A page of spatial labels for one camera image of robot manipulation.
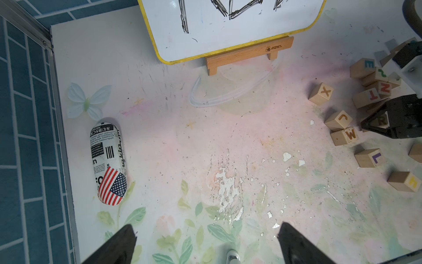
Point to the wooden block purple L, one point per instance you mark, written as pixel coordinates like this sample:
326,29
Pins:
371,158

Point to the wooden block letter W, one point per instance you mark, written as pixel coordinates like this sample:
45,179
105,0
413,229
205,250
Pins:
345,136

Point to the wooden block teal E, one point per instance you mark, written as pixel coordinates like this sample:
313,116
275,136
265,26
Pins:
362,68

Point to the small white bottle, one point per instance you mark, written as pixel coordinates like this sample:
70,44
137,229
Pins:
232,257

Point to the wooden block yellow letter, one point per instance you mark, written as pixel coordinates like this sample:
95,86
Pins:
405,181

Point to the white whiteboard yellow frame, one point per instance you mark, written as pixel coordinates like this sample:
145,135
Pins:
185,30

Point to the wooden block green D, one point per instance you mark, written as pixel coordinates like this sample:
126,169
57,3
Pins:
416,152

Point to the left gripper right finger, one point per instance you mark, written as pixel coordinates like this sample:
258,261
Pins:
297,249

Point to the wooden block green J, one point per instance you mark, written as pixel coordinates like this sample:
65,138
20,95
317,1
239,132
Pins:
395,80

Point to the wooden whiteboard stand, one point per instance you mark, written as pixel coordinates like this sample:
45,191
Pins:
269,48

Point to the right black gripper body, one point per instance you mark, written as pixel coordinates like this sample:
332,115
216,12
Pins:
409,58

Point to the newspaper print flag can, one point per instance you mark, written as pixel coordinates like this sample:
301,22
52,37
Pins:
108,163

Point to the wooden block letter J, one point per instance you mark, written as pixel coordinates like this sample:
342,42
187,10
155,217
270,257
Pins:
338,121

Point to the wooden block red T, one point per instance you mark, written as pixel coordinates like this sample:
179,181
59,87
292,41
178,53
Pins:
366,98

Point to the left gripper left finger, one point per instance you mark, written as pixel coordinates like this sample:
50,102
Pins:
119,249

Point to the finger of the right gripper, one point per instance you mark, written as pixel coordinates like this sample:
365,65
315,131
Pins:
405,118

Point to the wooden block letter X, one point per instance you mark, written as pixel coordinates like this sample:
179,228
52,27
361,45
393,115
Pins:
321,94

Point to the wooden block red N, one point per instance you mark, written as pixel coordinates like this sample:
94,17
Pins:
384,89

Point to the wooden block letter R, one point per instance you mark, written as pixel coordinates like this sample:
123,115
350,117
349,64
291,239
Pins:
381,121

